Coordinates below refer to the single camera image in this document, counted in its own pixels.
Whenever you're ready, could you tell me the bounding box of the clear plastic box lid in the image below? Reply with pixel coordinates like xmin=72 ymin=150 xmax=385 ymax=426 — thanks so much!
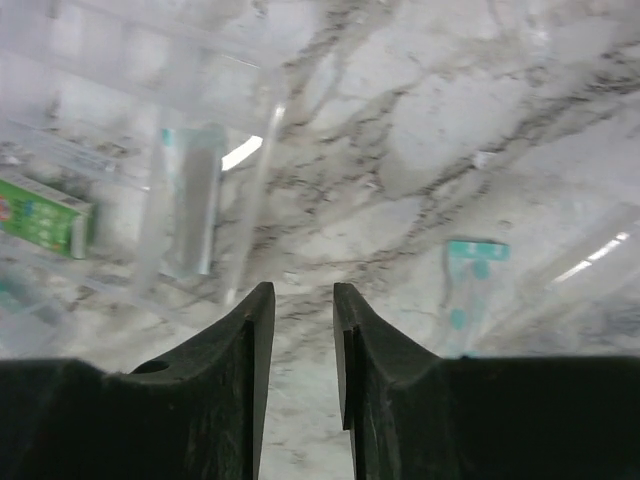
xmin=469 ymin=203 xmax=639 ymax=356

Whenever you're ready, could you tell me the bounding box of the small clear teal packet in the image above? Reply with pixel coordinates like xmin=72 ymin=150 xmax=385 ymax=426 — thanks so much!
xmin=441 ymin=239 xmax=511 ymax=357

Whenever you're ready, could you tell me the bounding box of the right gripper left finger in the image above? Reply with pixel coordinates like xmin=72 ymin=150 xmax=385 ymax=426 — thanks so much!
xmin=1 ymin=282 xmax=275 ymax=479

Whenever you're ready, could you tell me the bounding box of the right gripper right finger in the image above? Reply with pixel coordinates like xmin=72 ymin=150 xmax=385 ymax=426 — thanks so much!
xmin=333 ymin=283 xmax=639 ymax=479

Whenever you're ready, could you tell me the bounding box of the green small packet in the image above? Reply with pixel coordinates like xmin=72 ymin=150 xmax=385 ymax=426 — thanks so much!
xmin=1 ymin=172 xmax=96 ymax=259

